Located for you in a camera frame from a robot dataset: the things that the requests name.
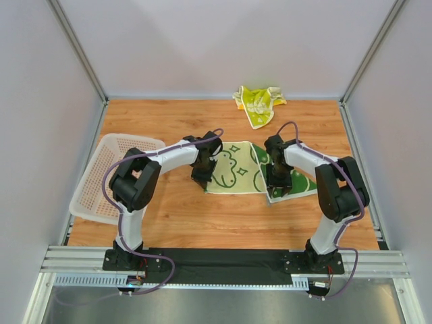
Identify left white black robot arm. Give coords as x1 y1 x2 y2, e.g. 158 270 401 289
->
102 128 223 271

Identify aluminium front rail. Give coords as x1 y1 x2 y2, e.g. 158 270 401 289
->
41 246 410 278

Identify crumpled yellow green towel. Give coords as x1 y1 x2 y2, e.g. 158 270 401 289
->
232 86 287 130

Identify white plastic basket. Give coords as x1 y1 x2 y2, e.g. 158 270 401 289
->
69 133 165 225

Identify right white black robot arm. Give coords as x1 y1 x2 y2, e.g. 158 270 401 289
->
265 134 370 273

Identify green frog pattern towel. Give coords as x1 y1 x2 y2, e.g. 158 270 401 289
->
206 141 317 204

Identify aluminium frame post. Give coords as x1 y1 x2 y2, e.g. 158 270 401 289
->
339 0 409 104
46 0 109 102

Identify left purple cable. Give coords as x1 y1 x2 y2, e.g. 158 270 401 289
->
53 128 225 306

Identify right aluminium frame post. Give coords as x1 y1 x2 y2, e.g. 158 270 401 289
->
339 0 409 104

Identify left aluminium frame post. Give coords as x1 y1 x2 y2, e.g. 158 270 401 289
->
46 0 109 102

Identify slotted grey cable duct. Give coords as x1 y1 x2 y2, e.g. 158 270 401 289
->
53 273 309 291

